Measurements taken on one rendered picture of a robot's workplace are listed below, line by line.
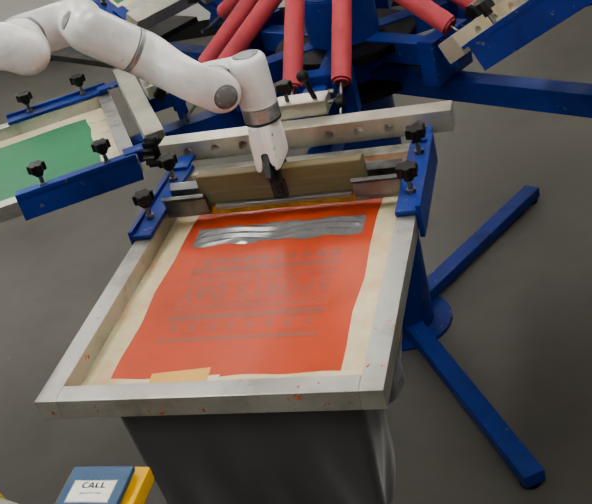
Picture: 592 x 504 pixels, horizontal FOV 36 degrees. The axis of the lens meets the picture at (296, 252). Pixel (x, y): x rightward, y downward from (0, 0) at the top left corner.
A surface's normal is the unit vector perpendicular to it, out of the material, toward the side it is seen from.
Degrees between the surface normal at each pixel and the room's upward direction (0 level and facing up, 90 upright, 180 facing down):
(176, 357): 0
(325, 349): 0
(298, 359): 0
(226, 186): 90
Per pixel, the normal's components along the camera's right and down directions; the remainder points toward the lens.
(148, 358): -0.22, -0.83
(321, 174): -0.20, 0.56
